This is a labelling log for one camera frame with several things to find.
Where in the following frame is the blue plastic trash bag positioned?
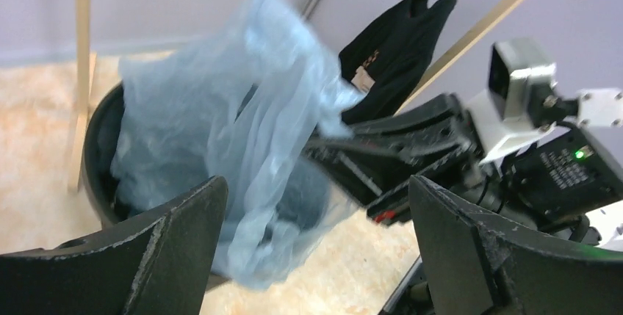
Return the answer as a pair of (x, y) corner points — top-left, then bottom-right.
(111, 0), (364, 290)

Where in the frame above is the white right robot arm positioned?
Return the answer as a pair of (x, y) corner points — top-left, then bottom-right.
(303, 94), (622, 242)

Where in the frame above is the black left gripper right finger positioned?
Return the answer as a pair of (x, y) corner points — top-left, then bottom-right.
(408, 176), (622, 314)

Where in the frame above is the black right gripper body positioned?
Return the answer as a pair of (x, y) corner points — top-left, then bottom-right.
(364, 109), (526, 225)

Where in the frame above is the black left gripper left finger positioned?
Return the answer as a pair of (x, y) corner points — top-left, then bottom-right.
(1, 176), (228, 314)

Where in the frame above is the black trash bin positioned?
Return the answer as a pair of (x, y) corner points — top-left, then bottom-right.
(81, 84), (228, 298)

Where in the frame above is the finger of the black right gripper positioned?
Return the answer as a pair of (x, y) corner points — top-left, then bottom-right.
(302, 137), (472, 206)
(340, 94), (467, 145)

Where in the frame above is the wooden clothes rack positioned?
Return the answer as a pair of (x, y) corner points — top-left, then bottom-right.
(67, 0), (524, 194)

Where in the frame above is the black t-shirt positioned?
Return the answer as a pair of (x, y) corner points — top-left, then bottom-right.
(339, 0), (457, 124)

